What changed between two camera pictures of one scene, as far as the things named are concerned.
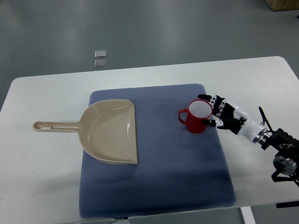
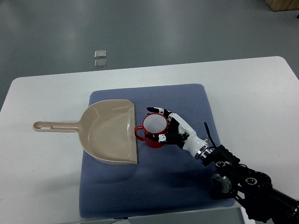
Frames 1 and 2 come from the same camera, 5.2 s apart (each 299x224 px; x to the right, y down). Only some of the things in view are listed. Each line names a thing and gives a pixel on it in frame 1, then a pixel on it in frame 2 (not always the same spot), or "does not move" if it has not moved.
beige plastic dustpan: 107,129 does not move
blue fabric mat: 177,170 does not move
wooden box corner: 278,5 does not move
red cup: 198,109 → 153,123
